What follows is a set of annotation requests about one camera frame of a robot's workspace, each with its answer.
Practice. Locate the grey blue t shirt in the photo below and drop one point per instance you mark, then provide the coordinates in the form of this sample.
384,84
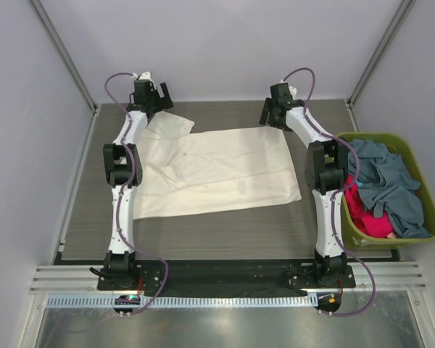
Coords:
387,186

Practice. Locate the white slotted cable duct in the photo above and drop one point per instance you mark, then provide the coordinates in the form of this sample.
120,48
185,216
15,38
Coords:
130,301

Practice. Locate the red t shirt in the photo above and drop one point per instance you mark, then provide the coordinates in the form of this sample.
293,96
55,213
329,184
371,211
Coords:
376,227

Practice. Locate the olive green plastic bin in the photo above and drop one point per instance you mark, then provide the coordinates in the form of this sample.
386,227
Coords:
352,236

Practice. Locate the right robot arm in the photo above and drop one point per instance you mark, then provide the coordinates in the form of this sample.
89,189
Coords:
326,173

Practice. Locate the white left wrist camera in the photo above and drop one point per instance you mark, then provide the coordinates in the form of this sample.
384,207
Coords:
142,76

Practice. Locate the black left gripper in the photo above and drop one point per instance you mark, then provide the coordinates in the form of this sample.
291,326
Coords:
164,103

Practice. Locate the aluminium frame rail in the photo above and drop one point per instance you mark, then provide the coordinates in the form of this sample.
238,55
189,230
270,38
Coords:
67,279

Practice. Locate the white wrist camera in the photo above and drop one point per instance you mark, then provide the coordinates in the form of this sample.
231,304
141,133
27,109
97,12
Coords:
142,76
292,90

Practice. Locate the cream white t shirt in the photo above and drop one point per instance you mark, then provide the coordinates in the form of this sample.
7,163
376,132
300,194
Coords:
188,173

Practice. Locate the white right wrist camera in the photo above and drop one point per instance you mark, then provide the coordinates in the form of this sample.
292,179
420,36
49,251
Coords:
292,90

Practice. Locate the left aluminium corner post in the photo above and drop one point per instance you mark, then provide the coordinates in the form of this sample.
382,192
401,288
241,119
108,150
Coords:
62,52

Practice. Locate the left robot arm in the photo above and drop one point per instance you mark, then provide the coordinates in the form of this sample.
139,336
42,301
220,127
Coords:
124,174

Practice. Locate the right aluminium corner post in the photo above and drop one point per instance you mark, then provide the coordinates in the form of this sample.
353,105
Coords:
383,44

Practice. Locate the aluminium corner post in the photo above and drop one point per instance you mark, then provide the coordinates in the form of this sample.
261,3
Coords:
383,44
62,52

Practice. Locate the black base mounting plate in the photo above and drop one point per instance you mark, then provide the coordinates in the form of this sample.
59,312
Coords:
224,278

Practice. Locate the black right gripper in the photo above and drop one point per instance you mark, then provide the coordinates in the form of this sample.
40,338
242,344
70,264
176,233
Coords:
268,108

